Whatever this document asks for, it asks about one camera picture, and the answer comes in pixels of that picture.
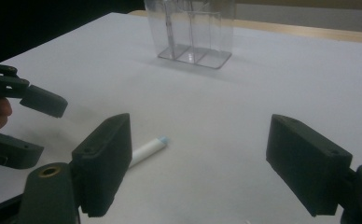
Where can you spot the clear plastic pen organizer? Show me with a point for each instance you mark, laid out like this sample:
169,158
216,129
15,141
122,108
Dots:
213,59

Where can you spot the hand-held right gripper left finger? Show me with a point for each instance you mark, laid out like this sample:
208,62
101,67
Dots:
104,161

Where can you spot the white pen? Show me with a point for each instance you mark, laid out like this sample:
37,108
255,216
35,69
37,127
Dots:
148,149

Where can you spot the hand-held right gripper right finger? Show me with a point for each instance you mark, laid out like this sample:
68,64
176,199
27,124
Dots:
309,165

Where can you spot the white foam board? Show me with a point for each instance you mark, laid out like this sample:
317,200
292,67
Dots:
232,102

